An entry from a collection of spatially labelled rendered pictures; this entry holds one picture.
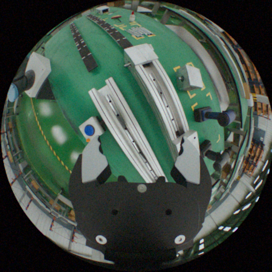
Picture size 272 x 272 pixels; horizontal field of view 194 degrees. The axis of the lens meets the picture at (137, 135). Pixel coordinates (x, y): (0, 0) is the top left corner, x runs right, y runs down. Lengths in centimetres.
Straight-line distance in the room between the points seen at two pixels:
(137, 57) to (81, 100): 31
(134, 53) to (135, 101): 20
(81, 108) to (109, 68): 23
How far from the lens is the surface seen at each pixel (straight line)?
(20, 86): 64
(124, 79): 39
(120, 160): 43
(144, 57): 34
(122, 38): 53
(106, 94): 33
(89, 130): 33
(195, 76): 43
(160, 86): 36
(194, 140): 36
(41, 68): 72
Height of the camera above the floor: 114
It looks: 73 degrees down
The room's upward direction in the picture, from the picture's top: 158 degrees clockwise
